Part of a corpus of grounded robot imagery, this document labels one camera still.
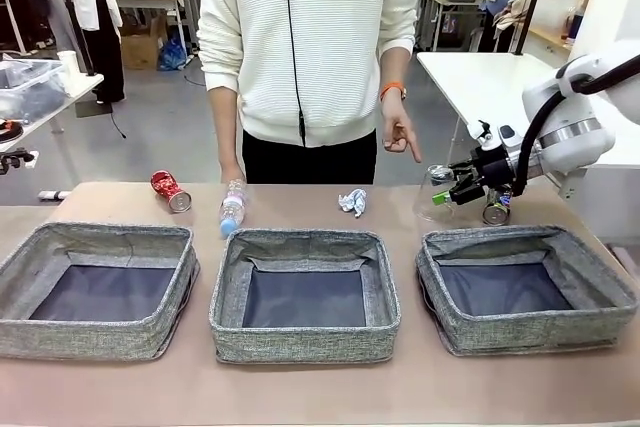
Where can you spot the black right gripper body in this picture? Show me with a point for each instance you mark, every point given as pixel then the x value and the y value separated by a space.
pixel 500 169

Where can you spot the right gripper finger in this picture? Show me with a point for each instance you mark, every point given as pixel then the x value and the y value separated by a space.
pixel 467 192
pixel 467 166

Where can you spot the black Pepsi can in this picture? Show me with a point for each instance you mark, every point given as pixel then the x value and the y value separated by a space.
pixel 496 214

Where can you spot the clear plastic bottle green cap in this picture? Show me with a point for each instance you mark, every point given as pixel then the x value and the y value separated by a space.
pixel 427 202

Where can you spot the clear plastic bottle pink label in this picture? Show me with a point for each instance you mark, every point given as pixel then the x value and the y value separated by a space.
pixel 232 209

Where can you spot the crushed red drink can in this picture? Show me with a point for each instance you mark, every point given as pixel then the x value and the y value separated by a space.
pixel 170 189

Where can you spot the person's right forearm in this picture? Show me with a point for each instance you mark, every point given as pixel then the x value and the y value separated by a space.
pixel 225 127

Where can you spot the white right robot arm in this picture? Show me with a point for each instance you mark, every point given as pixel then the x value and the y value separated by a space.
pixel 575 112

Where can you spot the person's left forearm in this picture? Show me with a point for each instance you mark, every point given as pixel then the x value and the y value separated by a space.
pixel 396 69

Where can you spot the person's left hand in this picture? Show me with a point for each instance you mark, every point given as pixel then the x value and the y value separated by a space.
pixel 397 122

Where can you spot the person's right hand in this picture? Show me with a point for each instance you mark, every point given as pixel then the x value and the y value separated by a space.
pixel 232 171

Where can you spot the white side table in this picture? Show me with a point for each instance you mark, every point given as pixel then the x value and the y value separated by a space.
pixel 480 82

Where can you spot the orange wristband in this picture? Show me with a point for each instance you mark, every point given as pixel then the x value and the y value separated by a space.
pixel 391 91

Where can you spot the crumpled white paper ball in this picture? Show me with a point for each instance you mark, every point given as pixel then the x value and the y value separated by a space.
pixel 354 201

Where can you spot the grey fabric basket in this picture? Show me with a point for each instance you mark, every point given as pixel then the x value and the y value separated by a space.
pixel 300 342
pixel 20 327
pixel 530 327

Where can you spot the person in white sweater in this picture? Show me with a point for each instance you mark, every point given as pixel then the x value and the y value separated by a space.
pixel 330 47

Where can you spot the blue plastic bag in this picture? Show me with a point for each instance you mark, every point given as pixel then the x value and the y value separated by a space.
pixel 172 54

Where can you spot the brown cardboard box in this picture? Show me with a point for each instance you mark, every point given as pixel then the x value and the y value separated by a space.
pixel 142 49

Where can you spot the person in white coat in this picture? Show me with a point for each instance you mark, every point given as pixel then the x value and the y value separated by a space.
pixel 95 2

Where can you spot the white paper cup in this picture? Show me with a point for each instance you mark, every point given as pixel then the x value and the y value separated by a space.
pixel 68 64

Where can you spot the white table with bin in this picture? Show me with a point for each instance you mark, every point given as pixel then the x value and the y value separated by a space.
pixel 60 102

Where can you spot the white marker black cap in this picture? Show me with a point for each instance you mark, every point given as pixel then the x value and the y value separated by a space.
pixel 55 195

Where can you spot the clear plastic storage bin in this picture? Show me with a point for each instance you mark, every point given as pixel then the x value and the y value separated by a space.
pixel 30 89

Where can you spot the black clamp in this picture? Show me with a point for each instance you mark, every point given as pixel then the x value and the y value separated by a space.
pixel 15 161

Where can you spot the orange black tool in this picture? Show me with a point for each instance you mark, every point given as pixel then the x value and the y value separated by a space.
pixel 9 128

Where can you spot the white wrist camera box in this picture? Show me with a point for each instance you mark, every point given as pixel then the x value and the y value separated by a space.
pixel 507 136

